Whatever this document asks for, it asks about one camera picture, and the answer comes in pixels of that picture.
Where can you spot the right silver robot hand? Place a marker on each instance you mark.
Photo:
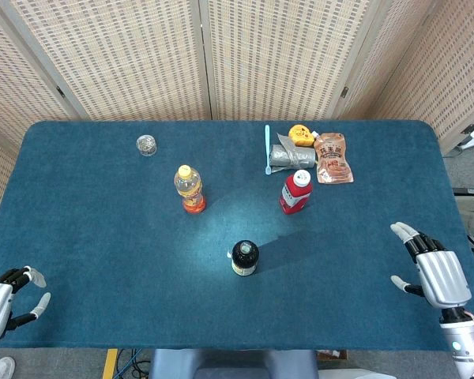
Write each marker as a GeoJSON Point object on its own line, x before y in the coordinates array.
{"type": "Point", "coordinates": [442, 276]}

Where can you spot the red NFC juice bottle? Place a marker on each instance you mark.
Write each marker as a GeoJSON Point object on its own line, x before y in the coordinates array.
{"type": "Point", "coordinates": [295, 195]}

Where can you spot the orange iced tea bottle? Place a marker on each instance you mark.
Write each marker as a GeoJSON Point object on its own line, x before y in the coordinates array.
{"type": "Point", "coordinates": [189, 189]}

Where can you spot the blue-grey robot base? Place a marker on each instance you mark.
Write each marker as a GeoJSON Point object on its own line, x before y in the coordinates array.
{"type": "Point", "coordinates": [229, 363]}

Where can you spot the white shoe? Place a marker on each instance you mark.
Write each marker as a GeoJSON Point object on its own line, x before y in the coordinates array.
{"type": "Point", "coordinates": [0, 369]}

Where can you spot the black metal bar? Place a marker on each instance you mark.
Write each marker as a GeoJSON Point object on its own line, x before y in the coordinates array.
{"type": "Point", "coordinates": [472, 192]}

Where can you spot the blue felt table cover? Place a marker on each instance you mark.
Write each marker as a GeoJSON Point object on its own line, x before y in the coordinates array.
{"type": "Point", "coordinates": [102, 237]}

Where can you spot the brown cardboard box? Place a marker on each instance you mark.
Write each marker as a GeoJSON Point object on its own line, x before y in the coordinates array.
{"type": "Point", "coordinates": [332, 354]}

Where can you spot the brown sauce pouch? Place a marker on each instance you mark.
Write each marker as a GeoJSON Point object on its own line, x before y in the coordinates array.
{"type": "Point", "coordinates": [333, 162]}

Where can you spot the grey foil pouch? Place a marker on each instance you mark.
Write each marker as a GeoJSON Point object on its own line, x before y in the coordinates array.
{"type": "Point", "coordinates": [294, 157]}

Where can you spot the dark brown tea bottle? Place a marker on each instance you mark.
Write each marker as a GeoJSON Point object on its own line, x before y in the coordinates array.
{"type": "Point", "coordinates": [245, 256]}

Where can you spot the yellow snack package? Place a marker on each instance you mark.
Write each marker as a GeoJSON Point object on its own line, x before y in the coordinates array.
{"type": "Point", "coordinates": [300, 135]}

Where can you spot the black screen hinge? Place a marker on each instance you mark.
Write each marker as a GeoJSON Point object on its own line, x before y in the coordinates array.
{"type": "Point", "coordinates": [344, 92]}

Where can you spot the small clear glass jar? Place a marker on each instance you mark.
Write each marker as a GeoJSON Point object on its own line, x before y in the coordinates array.
{"type": "Point", "coordinates": [146, 145]}

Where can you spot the light blue toothbrush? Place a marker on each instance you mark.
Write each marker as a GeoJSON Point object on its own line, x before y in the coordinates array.
{"type": "Point", "coordinates": [267, 150]}

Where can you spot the woven folding screen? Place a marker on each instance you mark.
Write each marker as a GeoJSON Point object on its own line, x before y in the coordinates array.
{"type": "Point", "coordinates": [142, 59]}

